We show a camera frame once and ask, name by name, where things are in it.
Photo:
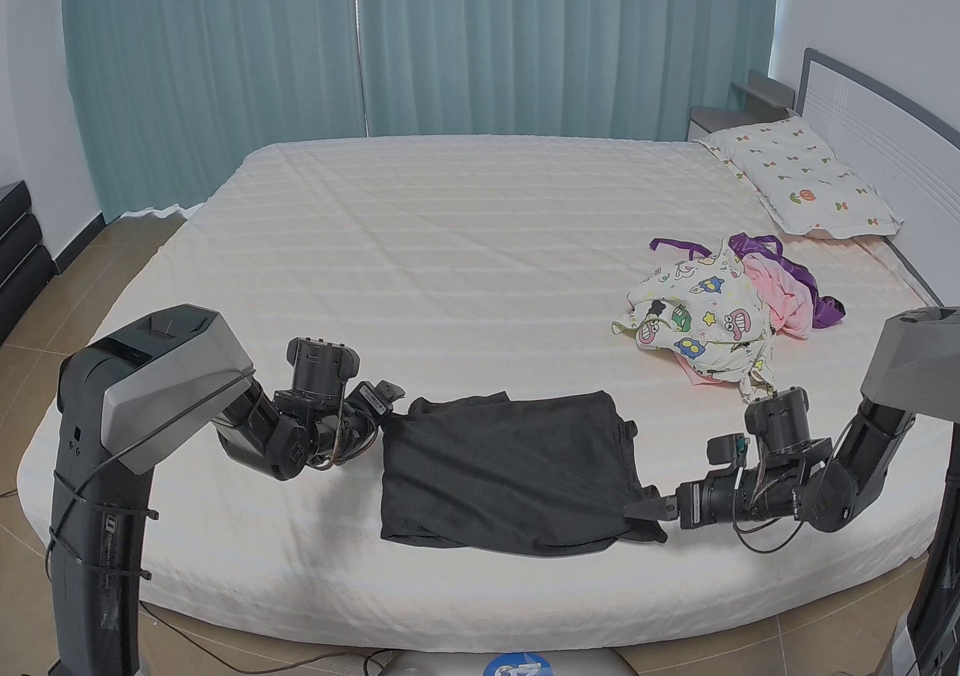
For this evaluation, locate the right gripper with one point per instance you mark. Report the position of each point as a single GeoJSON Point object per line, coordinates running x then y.
{"type": "Point", "coordinates": [712, 504]}

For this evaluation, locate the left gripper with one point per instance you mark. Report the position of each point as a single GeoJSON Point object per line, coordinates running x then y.
{"type": "Point", "coordinates": [367, 403]}

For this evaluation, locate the black T-shirt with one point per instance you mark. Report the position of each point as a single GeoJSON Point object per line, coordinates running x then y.
{"type": "Point", "coordinates": [510, 478]}

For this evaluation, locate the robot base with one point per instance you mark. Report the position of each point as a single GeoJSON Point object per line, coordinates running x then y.
{"type": "Point", "coordinates": [510, 664]}

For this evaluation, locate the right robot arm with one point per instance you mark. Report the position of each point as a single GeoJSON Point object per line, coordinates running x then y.
{"type": "Point", "coordinates": [862, 463]}

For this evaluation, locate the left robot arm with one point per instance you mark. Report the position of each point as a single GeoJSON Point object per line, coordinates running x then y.
{"type": "Point", "coordinates": [97, 508]}

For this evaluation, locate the bed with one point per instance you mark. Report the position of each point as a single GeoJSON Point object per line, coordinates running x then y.
{"type": "Point", "coordinates": [450, 245]}

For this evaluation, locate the white printed pyjama top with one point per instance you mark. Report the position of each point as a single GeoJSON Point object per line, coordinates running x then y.
{"type": "Point", "coordinates": [697, 305]}

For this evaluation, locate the pink garment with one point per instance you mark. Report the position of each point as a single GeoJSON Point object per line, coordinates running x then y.
{"type": "Point", "coordinates": [784, 294]}

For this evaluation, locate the purple garment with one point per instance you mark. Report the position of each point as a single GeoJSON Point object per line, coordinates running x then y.
{"type": "Point", "coordinates": [795, 272]}

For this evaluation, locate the white printed pillow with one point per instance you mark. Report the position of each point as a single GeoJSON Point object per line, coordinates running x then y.
{"type": "Point", "coordinates": [802, 178]}

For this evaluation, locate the blue-green curtain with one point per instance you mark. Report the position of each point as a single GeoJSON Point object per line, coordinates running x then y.
{"type": "Point", "coordinates": [570, 20]}
{"type": "Point", "coordinates": [225, 58]}

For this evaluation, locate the black chest of drawers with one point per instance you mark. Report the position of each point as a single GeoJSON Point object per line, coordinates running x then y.
{"type": "Point", "coordinates": [22, 253]}

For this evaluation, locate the grey bedside table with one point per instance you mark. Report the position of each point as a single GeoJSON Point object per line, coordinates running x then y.
{"type": "Point", "coordinates": [739, 110]}

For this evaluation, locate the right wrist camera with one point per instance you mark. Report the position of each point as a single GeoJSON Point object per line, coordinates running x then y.
{"type": "Point", "coordinates": [729, 452]}

